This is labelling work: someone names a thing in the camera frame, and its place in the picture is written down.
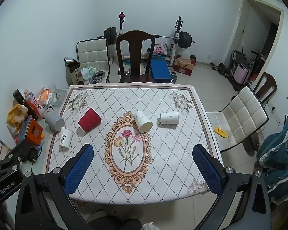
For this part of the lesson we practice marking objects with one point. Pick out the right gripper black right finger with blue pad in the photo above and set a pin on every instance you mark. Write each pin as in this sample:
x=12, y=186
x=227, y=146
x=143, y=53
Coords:
x=253, y=210

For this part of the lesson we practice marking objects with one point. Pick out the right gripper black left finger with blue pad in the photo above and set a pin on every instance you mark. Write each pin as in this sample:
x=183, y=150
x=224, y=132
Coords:
x=33, y=211

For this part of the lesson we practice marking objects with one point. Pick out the red ribbed paper cup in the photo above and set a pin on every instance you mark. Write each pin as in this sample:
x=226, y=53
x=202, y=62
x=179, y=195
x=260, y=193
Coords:
x=90, y=120

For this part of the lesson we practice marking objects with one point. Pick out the white paper cup black print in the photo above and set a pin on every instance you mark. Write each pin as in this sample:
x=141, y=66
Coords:
x=66, y=135

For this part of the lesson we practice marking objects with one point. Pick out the white paper cup bird print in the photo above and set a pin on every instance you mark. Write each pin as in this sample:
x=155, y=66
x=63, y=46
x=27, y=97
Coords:
x=170, y=118

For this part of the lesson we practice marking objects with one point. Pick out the white paper cup centre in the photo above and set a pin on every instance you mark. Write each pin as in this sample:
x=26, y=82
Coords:
x=142, y=122

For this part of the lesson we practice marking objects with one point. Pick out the orange black tool case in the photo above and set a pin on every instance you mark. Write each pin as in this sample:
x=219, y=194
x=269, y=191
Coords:
x=30, y=130

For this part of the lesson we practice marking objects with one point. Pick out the blue crumpled blanket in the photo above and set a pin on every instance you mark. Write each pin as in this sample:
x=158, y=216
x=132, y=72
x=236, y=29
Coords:
x=272, y=157

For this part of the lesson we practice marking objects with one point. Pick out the yellow plastic bag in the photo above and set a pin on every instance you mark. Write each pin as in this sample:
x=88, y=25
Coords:
x=15, y=117

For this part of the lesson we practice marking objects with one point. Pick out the grey cylindrical container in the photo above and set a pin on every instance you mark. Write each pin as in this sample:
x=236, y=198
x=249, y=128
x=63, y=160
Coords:
x=54, y=121

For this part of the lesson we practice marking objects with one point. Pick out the yellow tape measure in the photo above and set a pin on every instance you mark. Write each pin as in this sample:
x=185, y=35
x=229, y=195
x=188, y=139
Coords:
x=220, y=132

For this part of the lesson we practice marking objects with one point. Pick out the white quilted chair right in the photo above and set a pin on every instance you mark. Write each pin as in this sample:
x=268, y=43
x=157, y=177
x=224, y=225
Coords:
x=241, y=118

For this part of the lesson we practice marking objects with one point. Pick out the white quilted chair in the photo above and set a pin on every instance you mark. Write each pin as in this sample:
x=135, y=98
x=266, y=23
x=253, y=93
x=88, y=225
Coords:
x=94, y=53
x=241, y=118

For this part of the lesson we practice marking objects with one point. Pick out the dark wooden chair right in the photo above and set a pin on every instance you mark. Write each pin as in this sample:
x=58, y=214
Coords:
x=265, y=88

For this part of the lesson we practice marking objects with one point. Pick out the dark wooden chair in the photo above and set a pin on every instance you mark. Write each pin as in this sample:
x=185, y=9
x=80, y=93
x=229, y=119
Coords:
x=265, y=88
x=135, y=50

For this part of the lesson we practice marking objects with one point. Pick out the floral diamond pattern tablecloth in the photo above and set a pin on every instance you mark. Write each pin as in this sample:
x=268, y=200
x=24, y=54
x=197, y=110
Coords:
x=130, y=167

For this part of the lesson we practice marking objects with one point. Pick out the brown gift box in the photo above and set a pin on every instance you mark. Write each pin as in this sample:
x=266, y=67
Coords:
x=73, y=72

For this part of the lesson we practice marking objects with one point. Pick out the pink suitcase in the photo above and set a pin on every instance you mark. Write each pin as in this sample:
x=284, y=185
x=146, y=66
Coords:
x=241, y=74

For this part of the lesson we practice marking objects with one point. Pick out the red cardboard box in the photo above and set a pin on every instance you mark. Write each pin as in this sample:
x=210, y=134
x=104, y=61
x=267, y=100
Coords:
x=184, y=66

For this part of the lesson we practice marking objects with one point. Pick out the white quilted chair back left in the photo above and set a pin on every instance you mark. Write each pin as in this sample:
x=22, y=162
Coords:
x=94, y=53

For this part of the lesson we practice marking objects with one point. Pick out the blue weight bench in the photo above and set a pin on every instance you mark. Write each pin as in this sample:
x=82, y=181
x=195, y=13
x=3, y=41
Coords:
x=160, y=72

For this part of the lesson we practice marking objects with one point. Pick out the pink white plastic bag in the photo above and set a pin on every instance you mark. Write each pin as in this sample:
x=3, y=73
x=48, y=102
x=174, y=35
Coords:
x=160, y=49

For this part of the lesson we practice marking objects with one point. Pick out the barbell with black plates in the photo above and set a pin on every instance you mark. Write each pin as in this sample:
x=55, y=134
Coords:
x=110, y=34

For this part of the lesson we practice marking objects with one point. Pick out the white squat rack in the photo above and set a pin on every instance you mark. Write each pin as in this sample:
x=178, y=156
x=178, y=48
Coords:
x=174, y=43

